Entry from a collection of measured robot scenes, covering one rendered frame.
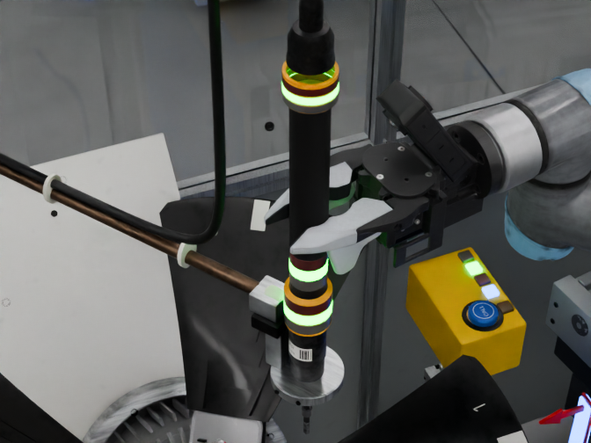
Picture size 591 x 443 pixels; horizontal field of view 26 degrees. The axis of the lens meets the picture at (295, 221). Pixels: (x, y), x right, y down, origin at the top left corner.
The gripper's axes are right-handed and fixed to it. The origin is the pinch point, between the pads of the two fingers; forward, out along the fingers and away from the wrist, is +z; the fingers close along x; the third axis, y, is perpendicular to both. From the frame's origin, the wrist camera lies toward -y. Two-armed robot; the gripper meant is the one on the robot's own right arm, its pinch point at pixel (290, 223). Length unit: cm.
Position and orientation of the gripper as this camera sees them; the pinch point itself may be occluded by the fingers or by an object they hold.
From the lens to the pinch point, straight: 106.9
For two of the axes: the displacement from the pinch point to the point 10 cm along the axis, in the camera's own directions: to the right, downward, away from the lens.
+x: -5.3, -5.9, 6.1
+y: 0.0, 7.2, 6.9
